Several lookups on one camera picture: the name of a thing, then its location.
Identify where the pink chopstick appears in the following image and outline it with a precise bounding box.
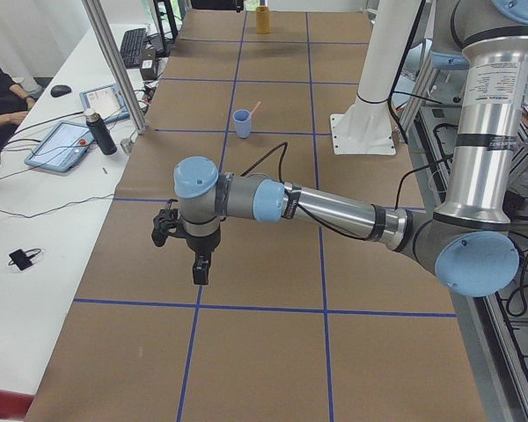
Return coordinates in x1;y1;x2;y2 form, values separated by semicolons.
249;101;261;119

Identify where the small metal cylinder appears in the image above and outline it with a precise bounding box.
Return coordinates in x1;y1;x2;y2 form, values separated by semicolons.
120;138;133;155

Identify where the black keyboard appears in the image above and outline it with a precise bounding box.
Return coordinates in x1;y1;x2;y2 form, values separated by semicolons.
120;28;147;69

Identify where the black box on table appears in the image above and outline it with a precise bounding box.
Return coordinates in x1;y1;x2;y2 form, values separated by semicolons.
140;47;158;81

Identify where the light blue plastic cup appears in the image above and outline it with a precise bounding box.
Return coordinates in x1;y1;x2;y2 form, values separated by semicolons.
232;109;252;139

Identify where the red object at corner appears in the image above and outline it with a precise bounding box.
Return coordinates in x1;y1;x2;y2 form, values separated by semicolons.
0;389;34;421

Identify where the blue teach pendant near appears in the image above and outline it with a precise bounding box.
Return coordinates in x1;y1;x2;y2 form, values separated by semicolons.
25;121;93;173

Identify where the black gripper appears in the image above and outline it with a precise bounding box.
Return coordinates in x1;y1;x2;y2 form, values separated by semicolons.
186;235;221;286

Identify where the tan bamboo cup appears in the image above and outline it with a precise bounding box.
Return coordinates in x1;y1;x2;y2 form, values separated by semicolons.
255;5;270;34

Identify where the blue teach pendant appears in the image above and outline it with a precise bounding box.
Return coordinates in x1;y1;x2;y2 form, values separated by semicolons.
79;84;129;124
25;121;93;173

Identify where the aluminium side rail frame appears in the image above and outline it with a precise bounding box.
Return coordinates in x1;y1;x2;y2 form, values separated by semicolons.
409;105;528;421

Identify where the small black device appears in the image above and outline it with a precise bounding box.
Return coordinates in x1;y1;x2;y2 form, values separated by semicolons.
8;248;42;271

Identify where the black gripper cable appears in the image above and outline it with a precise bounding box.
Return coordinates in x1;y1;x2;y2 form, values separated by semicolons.
239;141;379;241

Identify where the seated person in black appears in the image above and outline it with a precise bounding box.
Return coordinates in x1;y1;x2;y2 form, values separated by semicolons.
0;67;36;151

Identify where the blue teach pendant far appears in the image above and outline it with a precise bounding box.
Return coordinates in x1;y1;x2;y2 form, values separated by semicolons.
79;84;129;124

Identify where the black computer mouse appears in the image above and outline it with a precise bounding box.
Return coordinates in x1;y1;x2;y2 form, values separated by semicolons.
50;84;72;98

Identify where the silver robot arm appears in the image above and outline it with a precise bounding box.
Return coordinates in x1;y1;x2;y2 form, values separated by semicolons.
173;1;528;297

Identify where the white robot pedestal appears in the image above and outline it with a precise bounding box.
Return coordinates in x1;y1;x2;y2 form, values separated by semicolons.
330;0;422;156

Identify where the black cable on white table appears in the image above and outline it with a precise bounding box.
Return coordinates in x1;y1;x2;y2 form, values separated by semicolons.
0;193;115;220

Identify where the aluminium frame post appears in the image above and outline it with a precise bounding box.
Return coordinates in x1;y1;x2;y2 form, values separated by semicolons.
82;0;147;135

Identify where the black water bottle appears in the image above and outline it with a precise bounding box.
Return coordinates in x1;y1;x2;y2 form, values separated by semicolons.
84;108;117;155

